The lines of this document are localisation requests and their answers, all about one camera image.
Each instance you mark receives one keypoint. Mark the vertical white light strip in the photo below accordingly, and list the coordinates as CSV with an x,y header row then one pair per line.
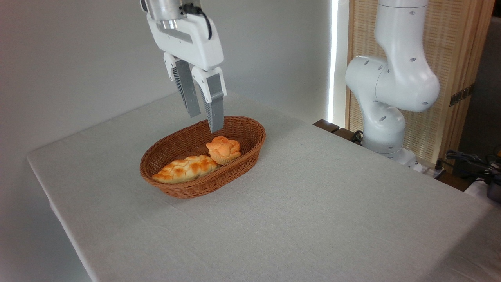
x,y
333,58

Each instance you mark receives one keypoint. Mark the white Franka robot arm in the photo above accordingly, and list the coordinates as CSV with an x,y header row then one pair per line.
x,y
399,78

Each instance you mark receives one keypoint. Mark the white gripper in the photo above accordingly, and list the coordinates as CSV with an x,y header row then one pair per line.
x,y
195,43

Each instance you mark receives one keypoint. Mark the brown wicker basket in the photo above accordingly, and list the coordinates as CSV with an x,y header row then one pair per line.
x,y
250,150

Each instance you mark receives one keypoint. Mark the long braided bread loaf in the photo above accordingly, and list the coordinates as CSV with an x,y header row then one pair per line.
x,y
186,169

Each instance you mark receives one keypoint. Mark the black metal screen hinge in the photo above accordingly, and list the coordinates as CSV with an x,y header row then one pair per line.
x,y
462,95

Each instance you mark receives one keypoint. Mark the round knotted bread roll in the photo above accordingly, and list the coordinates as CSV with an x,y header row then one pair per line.
x,y
224,150

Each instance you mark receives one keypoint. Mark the dark wooden block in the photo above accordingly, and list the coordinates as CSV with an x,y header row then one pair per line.
x,y
326,125
344,134

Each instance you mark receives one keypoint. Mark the white tablecloth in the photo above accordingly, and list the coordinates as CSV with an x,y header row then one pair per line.
x,y
332,219

